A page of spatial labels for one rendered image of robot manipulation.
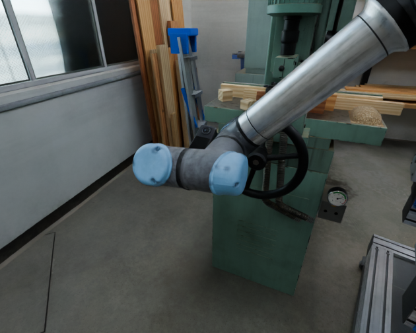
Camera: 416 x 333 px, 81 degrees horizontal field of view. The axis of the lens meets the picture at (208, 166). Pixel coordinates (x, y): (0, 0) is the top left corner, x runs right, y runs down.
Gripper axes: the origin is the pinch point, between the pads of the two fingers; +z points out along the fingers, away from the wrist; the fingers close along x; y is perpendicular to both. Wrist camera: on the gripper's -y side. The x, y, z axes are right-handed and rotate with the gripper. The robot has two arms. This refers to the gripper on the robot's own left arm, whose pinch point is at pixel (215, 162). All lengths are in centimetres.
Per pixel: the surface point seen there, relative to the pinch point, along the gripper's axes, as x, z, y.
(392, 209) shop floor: 93, 146, 9
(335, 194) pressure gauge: 36.5, 21.4, 2.6
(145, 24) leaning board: -113, 92, -96
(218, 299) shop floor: 0, 46, 66
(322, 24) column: 21, 32, -61
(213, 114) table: -10.4, 17.1, -17.6
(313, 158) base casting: 27.8, 22.4, -8.2
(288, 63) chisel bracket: 13.1, 18.1, -39.1
